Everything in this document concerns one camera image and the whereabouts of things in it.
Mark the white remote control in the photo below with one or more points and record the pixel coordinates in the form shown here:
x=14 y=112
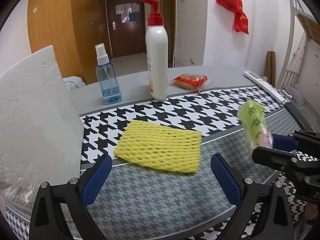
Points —
x=264 y=85

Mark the dark brown door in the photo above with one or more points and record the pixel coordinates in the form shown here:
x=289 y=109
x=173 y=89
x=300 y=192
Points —
x=126 y=23

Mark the yellow foam net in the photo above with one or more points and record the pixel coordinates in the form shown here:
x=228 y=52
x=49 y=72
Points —
x=160 y=147

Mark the green tissue pack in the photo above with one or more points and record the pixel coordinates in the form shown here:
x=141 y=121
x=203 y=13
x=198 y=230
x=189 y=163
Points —
x=251 y=116

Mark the red hanging bag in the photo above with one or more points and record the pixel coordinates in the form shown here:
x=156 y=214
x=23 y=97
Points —
x=240 y=21

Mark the blue spray bottle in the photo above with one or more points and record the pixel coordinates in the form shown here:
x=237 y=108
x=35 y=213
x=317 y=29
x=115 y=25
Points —
x=106 y=76

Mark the metal bunk bed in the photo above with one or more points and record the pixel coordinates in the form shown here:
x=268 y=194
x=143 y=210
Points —
x=297 y=50

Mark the light blue cloth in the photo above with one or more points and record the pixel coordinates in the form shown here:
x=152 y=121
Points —
x=73 y=82

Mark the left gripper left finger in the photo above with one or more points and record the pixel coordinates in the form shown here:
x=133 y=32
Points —
x=47 y=218

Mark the houndstooth table mat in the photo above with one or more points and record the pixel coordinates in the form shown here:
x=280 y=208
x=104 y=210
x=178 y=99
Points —
x=138 y=202

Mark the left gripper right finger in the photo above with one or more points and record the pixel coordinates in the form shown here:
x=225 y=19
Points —
x=274 y=220

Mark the person's right hand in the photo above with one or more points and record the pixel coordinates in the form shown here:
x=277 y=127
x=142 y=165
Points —
x=311 y=211

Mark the white foam box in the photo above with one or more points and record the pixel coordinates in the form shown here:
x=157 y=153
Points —
x=41 y=131

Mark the red snack packet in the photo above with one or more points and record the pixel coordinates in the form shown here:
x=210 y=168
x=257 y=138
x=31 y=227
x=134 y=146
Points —
x=193 y=82

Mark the white red pump bottle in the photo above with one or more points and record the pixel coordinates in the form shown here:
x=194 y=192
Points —
x=156 y=39

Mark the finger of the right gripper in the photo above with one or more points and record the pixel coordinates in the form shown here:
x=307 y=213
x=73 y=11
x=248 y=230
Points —
x=302 y=141
x=283 y=161

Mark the wooden wardrobe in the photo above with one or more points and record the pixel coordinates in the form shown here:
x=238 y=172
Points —
x=73 y=28

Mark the wooden boards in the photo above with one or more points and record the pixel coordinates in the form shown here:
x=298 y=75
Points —
x=271 y=67

